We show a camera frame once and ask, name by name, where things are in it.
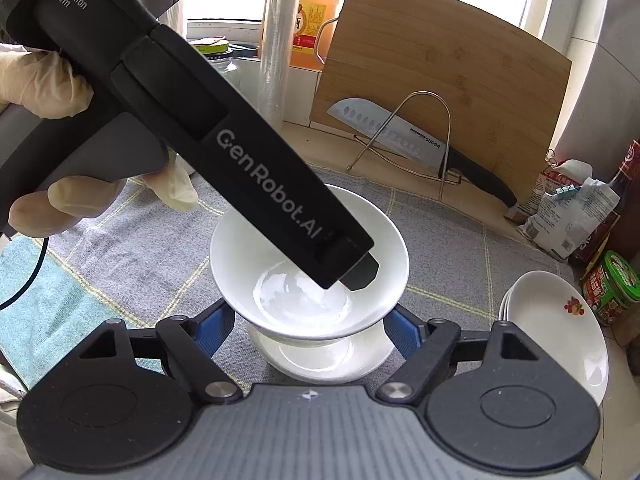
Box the white printed bag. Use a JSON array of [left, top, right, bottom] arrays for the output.
[[517, 177, 621, 262]]

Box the orange cooking oil jug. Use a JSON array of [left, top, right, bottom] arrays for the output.
[[290, 0, 342, 73]]

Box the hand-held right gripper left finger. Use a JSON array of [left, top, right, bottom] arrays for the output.
[[77, 302, 240, 403]]

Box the person's left hand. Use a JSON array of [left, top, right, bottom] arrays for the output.
[[0, 50, 198, 238]]

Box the glass jar with yellow label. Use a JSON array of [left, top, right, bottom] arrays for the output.
[[192, 37, 262, 92]]

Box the grey and blue checked towel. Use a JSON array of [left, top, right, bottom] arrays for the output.
[[0, 160, 576, 391]]

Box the tall plastic wrap roll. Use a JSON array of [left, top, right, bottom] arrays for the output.
[[257, 0, 306, 126]]

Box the clipped food bag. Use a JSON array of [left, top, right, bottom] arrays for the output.
[[537, 159, 593, 211]]

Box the bamboo cutting board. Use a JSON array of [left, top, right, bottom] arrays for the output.
[[310, 0, 572, 206]]

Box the white floral bowl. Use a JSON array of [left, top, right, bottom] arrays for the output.
[[245, 320, 398, 387], [209, 184, 410, 343]]

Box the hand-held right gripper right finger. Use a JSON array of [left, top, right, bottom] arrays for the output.
[[376, 308, 541, 403]]

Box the dark soy sauce bottle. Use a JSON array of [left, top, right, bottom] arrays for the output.
[[570, 140, 640, 267]]

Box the kitchen knife black handle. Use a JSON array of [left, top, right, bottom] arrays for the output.
[[327, 98, 518, 208]]

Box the green lid sauce jar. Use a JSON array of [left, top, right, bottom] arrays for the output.
[[582, 250, 640, 327]]

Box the metal wire rack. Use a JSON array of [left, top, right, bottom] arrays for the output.
[[347, 91, 463, 201]]

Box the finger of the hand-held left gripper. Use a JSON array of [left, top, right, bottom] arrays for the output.
[[344, 252, 379, 291]]

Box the black cable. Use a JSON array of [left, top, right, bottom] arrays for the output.
[[0, 234, 49, 311]]

